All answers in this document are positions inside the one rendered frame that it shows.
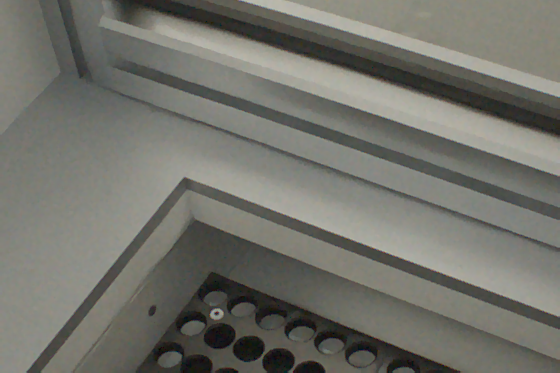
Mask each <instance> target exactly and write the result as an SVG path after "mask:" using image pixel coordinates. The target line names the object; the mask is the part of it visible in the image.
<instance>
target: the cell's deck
mask: <svg viewBox="0 0 560 373"><path fill-rule="evenodd" d="M194 219H195V220H197V221H200V222H202V223H207V224H210V225H211V226H214V227H216V228H219V229H221V230H224V231H226V232H229V233H231V234H233V235H236V236H238V237H241V238H243V239H246V240H248V241H250V242H252V243H257V244H260V245H262V246H265V247H268V248H269V249H272V250H274V251H277V252H279V253H282V254H284V255H287V256H288V257H291V258H293V259H296V260H301V261H304V262H305V263H308V264H310V265H313V266H315V267H318V268H320V269H322V270H324V271H327V272H332V273H335V274H337V275H339V276H341V277H344V278H346V279H349V280H351V281H353V282H355V283H360V284H363V285H365V286H367V287H370V288H372V289H375V290H377V291H380V292H384V293H386V294H389V295H391V296H393V297H395V298H398V299H400V300H403V301H407V302H410V303H412V304H415V305H416V306H419V307H421V308H426V309H428V310H430V311H433V312H436V313H437V314H440V315H442V316H446V317H449V318H451V319H454V320H455V321H458V322H460V323H465V324H467V325H470V326H472V327H474V328H476V329H479V330H480V329H481V330H483V331H485V332H488V333H490V334H492V335H494V336H499V337H501V338H504V339H506V340H509V341H510V342H513V343H518V344H519V345H522V346H524V347H527V348H528V349H531V350H533V351H535V350H536V351H538V352H540V353H543V354H545V355H547V356H549V357H552V358H556V359H558V360H560V248H556V247H554V246H551V245H549V244H546V243H543V242H541V241H538V240H536V239H531V238H528V237H525V236H523V235H521V234H518V233H516V232H513V231H510V230H506V229H503V228H500V227H498V226H495V225H492V224H490V223H488V222H485V221H480V220H477V219H474V218H472V217H470V216H467V215H464V214H462V213H459V212H457V211H454V210H449V209H446V208H443V207H441V206H439V205H436V204H433V203H430V202H428V201H425V200H423V199H420V198H415V197H412V196H409V195H407V194H405V193H402V192H399V191H396V190H393V189H392V188H389V187H386V186H383V185H380V184H378V183H373V182H370V181H367V180H364V179H362V178H359V177H357V176H354V175H351V174H348V173H346V172H343V171H341V170H338V169H335V168H332V167H329V166H327V165H322V164H319V163H316V162H313V161H310V160H308V159H306V158H303V157H300V156H297V155H294V154H291V153H289V152H287V151H284V150H281V149H278V148H275V147H272V146H270V145H268V144H262V143H259V142H256V141H254V140H251V139H248V138H246V137H243V136H240V135H238V134H235V133H232V132H229V131H227V130H224V129H221V128H219V127H216V126H213V125H210V124H205V123H203V122H200V121H197V120H194V119H192V118H189V117H187V116H184V115H181V114H178V113H176V112H173V111H171V110H168V109H162V108H160V107H157V106H154V105H152V104H149V103H147V102H144V101H141V100H138V99H136V98H134V97H128V96H125V95H123V94H121V93H118V92H116V91H113V90H111V89H108V88H105V87H102V86H98V85H95V84H93V82H92V75H91V73H90V72H89V71H87V72H86V73H85V74H84V75H83V76H82V78H81V79H80V78H77V77H72V76H69V75H67V74H64V73H62V72H60V73H59V74H58V75H57V76H56V77H55V78H54V79H53V81H52V82H51V83H50V84H49V85H48V86H47V87H46V88H45V89H44V90H43V92H42V93H41V94H40V95H39V96H37V97H36V98H35V99H34V100H33V102H32V103H31V104H30V105H29V106H28V107H27V108H26V109H25V110H24V111H23V112H22V113H21V114H20V115H19V116H18V117H17V118H16V119H15V121H14V122H13V123H12V124H10V125H9V126H8V127H7V128H6V130H5V131H4V133H3V134H2V135H1V136H0V373H74V372H76V369H77V368H78V367H79V365H80V364H81V363H83V361H84V359H85V358H86V356H87V355H89V354H90V352H91V351H92V348H93V347H94V346H96V344H97V343H98V342H99V341H100V338H101V337H103V335H104V334H105V333H106V332H107V330H108V328H109V327H110V326H111V325H112V324H113V322H114V321H115V320H116V319H117V317H118V316H119V315H120V313H121V312H122V311H123V309H125V307H126V305H127V304H128V303H129V302H130V300H131V299H133V298H134V296H135V294H136V293H137V291H138V290H139V289H140V288H141V287H142V286H143V285H144V283H145V281H146V280H147V278H148V277H150V276H151V274H152V273H153V272H154V270H155V268H156V267H157V265H159V264H160V263H161V261H162V260H163V259H164V258H165V256H166V255H167V252H169V251H170V250H171V248H172V247H173V246H174V245H175V243H176V242H177V241H178V240H179V237H181V236H182V234H183V233H184V232H185V230H186V229H187V228H188V227H189V225H190V224H191V223H192V222H193V221H194Z"/></svg>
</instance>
